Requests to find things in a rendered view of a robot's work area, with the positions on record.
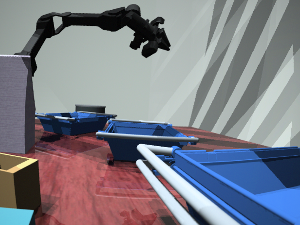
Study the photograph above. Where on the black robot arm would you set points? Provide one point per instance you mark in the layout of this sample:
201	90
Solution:
110	20

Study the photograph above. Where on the white wire bar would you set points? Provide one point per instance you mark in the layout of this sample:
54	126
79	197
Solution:
181	214

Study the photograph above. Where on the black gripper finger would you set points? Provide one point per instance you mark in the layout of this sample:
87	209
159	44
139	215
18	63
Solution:
163	35
162	45

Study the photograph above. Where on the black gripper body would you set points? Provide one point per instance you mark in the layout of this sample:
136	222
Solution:
149	31

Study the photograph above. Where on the tan open-top box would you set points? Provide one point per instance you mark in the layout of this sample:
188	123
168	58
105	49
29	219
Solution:
19	182

